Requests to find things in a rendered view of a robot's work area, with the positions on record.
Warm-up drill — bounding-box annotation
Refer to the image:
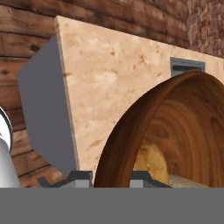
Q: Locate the grey counter side panel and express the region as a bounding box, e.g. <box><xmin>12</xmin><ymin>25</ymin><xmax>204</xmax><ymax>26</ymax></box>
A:
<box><xmin>16</xmin><ymin>34</ymin><xmax>81</xmax><ymax>178</ymax></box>

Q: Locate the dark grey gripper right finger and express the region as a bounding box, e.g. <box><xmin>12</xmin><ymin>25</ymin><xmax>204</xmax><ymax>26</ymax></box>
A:
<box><xmin>129</xmin><ymin>170</ymin><xmax>172</xmax><ymax>188</ymax></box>

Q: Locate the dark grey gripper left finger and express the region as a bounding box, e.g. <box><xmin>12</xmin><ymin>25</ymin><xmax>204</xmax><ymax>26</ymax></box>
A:
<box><xmin>37</xmin><ymin>170</ymin><xmax>94</xmax><ymax>188</ymax></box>

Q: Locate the yellow bread piece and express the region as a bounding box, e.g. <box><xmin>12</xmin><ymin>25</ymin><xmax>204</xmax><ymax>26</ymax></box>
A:
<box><xmin>133</xmin><ymin>140</ymin><xmax>212</xmax><ymax>188</ymax></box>

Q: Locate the white rounded object black rim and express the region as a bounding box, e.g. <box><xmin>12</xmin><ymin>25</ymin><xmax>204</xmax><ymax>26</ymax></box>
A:
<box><xmin>0</xmin><ymin>107</ymin><xmax>21</xmax><ymax>188</ymax></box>

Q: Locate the brown wooden bowl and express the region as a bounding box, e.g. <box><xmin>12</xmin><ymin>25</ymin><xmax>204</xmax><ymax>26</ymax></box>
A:
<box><xmin>94</xmin><ymin>71</ymin><xmax>224</xmax><ymax>188</ymax></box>

